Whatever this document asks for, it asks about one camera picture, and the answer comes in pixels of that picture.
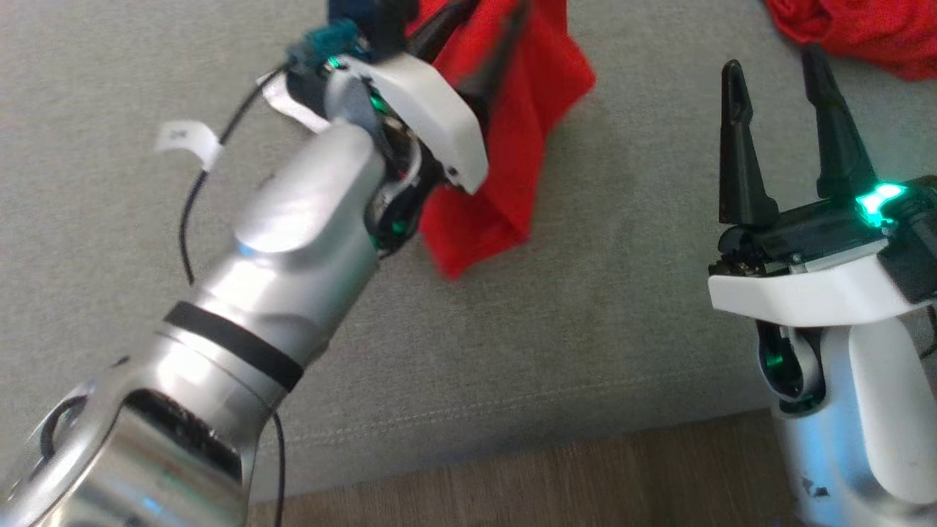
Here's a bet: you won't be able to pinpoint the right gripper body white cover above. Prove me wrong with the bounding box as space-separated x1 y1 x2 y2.
706 183 914 328

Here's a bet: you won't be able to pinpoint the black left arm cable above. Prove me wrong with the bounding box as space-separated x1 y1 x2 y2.
179 20 359 527

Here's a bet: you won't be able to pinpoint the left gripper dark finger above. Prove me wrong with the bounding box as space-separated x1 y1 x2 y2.
406 0 484 63
458 0 531 111

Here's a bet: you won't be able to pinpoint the red shorts with white stripe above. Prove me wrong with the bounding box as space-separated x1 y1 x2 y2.
764 0 937 81

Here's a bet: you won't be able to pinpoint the white left cable tag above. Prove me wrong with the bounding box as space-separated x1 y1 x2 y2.
156 119 223 174

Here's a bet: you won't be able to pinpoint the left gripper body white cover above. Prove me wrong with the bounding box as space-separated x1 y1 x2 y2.
322 53 490 196

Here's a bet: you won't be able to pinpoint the red jersey with white trim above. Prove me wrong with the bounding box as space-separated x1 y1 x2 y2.
406 0 597 280

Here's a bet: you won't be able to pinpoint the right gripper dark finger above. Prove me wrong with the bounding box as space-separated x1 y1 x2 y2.
802 44 879 200
719 60 781 228

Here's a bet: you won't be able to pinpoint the grey sofa seat cushion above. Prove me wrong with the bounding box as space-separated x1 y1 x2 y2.
0 0 937 506

